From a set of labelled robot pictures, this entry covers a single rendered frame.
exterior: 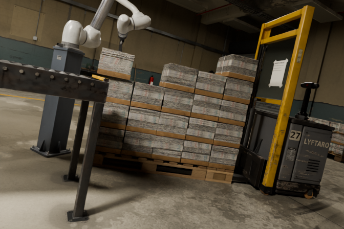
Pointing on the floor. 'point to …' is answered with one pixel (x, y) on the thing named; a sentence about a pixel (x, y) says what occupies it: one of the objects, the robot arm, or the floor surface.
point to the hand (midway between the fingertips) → (121, 46)
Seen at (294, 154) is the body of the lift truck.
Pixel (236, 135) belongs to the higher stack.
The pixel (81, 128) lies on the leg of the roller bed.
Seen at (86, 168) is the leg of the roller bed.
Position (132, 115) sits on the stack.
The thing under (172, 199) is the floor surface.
